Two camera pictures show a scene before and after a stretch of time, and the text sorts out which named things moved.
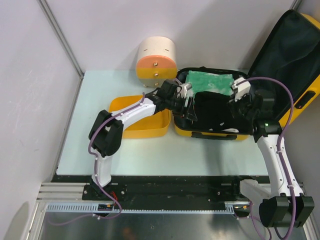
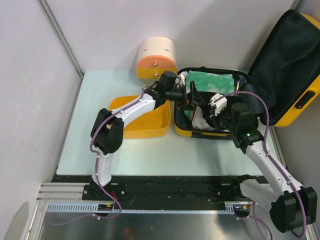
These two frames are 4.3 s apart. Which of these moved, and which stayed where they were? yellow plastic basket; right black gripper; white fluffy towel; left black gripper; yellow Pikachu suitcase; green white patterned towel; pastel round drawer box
Moved: left black gripper; right black gripper; white fluffy towel
Stayed: green white patterned towel; pastel round drawer box; yellow Pikachu suitcase; yellow plastic basket
